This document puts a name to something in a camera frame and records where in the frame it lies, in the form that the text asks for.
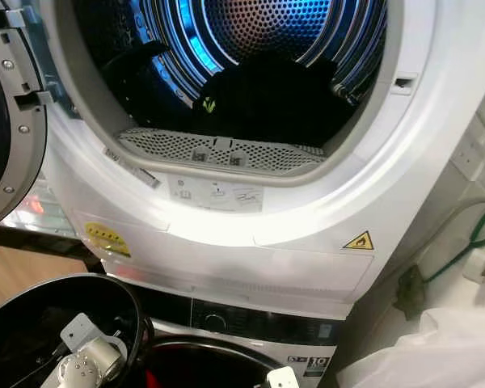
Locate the white barcode label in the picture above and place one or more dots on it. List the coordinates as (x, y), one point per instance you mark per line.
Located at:
(131, 167)

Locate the white washing machine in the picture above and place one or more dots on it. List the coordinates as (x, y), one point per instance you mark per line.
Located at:
(275, 327)

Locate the black counter ledge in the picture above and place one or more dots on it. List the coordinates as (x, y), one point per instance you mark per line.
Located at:
(48, 240)

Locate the perforated steel dryer drum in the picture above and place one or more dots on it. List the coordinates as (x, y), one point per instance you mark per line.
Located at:
(267, 28)

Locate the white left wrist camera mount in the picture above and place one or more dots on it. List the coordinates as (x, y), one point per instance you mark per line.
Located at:
(85, 330)

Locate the black garment with green logo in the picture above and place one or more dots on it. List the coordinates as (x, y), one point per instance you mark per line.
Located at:
(267, 101)

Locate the yellow triangle fire sticker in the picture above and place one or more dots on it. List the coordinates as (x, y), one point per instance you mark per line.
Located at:
(359, 242)

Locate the white instruction label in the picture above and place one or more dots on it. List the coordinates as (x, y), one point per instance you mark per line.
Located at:
(214, 194)

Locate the black washing machine knob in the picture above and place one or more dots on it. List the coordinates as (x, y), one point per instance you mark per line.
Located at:
(214, 322)

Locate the white wall socket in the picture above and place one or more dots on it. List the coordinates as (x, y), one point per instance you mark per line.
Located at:
(475, 145)

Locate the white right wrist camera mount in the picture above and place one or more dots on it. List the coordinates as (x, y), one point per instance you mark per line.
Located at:
(283, 378)

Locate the round dryer door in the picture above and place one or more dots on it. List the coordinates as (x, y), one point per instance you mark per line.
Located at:
(8, 137)

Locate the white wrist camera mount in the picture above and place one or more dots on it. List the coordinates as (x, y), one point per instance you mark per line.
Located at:
(283, 378)
(85, 330)

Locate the grey lint filter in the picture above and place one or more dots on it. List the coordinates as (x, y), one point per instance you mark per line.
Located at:
(218, 149)

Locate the grey dryer door hinge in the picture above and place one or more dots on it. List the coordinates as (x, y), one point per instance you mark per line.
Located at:
(36, 56)

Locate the round yellow warning sticker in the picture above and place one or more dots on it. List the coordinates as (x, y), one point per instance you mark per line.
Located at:
(107, 239)

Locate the white tumble dryer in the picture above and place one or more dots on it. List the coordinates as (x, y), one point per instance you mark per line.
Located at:
(307, 218)

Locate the red cloth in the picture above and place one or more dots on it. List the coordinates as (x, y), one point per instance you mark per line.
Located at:
(155, 380)

